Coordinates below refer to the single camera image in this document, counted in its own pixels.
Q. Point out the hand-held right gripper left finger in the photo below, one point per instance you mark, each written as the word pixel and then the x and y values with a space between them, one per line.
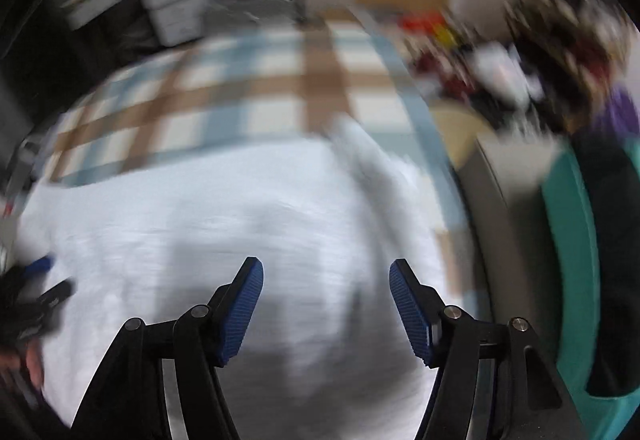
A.
pixel 240 315

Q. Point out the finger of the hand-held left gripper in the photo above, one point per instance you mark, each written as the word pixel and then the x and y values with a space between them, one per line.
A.
pixel 40 265
pixel 56 295

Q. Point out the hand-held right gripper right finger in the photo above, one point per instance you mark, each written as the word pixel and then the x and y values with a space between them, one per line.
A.
pixel 410 315

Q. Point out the light grey sweatshirt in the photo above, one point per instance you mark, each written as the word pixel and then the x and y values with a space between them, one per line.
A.
pixel 200 220

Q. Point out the person's left hand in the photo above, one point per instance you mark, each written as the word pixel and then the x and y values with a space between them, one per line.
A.
pixel 32 364

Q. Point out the grey fabric panel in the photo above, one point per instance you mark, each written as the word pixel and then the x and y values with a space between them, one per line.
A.
pixel 510 230

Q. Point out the round beige stool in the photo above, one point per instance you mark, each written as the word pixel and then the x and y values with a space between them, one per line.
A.
pixel 462 135

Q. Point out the plaid bed sheet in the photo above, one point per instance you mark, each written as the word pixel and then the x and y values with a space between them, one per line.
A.
pixel 250 80

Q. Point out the white plastic bag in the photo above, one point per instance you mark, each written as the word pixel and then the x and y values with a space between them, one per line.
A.
pixel 500 70

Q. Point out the yellow bag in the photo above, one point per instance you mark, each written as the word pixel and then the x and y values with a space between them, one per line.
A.
pixel 445 36

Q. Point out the purple cloth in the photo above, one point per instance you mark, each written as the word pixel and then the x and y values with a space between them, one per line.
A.
pixel 620 113

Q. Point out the red plastic bag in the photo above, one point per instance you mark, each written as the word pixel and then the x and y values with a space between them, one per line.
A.
pixel 420 22

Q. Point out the wooden shoe rack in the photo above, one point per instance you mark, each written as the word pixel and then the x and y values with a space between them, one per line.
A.
pixel 565 20

